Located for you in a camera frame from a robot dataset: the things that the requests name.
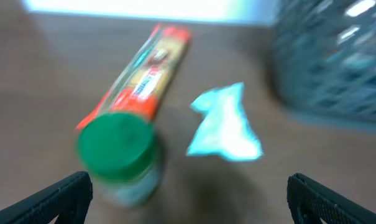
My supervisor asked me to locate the grey plastic basket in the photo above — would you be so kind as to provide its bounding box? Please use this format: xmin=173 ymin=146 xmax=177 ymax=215
xmin=271 ymin=0 xmax=376 ymax=130

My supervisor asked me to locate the orange spaghetti packet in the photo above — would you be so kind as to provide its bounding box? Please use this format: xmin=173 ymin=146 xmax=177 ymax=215
xmin=76 ymin=24 xmax=192 ymax=129

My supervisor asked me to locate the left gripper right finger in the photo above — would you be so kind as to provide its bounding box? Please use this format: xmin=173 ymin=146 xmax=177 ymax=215
xmin=287 ymin=173 xmax=376 ymax=224

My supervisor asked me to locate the green lid jar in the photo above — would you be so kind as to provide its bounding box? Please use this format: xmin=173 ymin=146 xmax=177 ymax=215
xmin=76 ymin=113 xmax=164 ymax=207

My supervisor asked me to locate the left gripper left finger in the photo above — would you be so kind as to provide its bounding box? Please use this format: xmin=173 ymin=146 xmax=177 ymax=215
xmin=0 ymin=171 xmax=93 ymax=224

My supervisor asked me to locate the light blue snack wrapper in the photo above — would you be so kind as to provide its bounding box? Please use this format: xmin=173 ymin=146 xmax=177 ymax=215
xmin=186 ymin=82 xmax=264 ymax=162

